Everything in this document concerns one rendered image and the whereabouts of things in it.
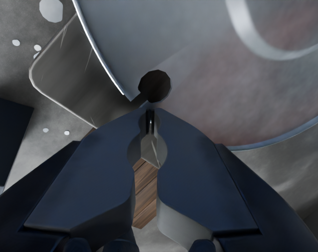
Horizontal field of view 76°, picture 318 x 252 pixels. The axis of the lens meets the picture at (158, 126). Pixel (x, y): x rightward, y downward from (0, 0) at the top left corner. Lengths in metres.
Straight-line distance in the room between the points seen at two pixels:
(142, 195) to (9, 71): 0.70
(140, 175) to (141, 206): 0.18
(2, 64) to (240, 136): 0.89
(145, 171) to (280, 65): 0.67
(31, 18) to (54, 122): 0.42
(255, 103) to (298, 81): 0.04
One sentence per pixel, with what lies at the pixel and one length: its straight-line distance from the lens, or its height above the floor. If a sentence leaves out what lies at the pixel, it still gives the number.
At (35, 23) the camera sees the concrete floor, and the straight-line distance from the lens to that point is 0.91.
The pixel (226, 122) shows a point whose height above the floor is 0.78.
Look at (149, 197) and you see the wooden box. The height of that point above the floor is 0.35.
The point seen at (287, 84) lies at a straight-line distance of 0.20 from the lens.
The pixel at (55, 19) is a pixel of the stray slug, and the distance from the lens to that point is 0.25.
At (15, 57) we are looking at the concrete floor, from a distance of 0.95.
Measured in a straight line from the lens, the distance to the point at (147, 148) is 0.16.
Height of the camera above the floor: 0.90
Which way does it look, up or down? 53 degrees down
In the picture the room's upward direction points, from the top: 147 degrees clockwise
